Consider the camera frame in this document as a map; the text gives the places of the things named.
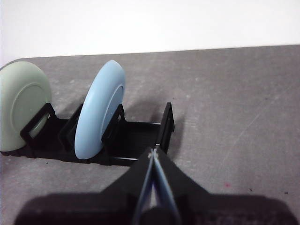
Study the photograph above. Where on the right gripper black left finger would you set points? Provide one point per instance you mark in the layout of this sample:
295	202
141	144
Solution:
93	208

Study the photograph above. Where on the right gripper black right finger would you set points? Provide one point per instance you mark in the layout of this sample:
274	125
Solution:
222	211

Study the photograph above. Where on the blue round plate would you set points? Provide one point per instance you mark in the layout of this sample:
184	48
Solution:
98	105

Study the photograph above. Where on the pale green round plate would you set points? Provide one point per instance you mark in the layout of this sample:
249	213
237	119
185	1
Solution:
21	98

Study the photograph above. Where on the black plastic plate rack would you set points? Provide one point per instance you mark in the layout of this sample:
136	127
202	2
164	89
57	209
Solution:
140	133

